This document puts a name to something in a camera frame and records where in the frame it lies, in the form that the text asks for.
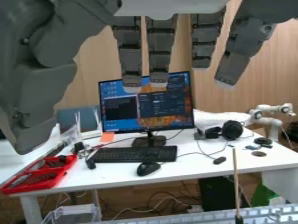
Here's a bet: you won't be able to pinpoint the black keyboard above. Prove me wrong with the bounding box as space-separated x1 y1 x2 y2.
89 145 180 164

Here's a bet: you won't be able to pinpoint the thin stick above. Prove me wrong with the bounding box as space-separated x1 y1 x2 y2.
232 147 245 224

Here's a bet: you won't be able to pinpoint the computer monitor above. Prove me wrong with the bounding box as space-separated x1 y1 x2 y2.
97 70 197 149

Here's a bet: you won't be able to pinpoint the white desk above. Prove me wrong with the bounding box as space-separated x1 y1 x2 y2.
0 111 298 224

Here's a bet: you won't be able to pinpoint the small black block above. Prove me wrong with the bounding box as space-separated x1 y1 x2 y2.
84 158 99 171

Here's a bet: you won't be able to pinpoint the black headphones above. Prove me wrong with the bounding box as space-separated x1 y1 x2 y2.
203 119 246 141

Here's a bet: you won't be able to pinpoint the red tray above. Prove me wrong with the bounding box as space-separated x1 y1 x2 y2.
0 164 69 195
26 153 80 175

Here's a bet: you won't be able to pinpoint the small white jointed device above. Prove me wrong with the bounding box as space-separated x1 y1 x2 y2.
246 102 298 143

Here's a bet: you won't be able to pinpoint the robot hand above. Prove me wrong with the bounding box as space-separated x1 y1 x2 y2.
0 0 298 156

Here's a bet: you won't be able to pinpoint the black computer case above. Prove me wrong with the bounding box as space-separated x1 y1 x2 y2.
197 175 250 212

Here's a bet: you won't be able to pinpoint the black mouse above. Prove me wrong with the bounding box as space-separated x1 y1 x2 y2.
136 160 163 177

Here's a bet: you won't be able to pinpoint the orange paper note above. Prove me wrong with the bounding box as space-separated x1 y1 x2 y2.
99 131 117 144

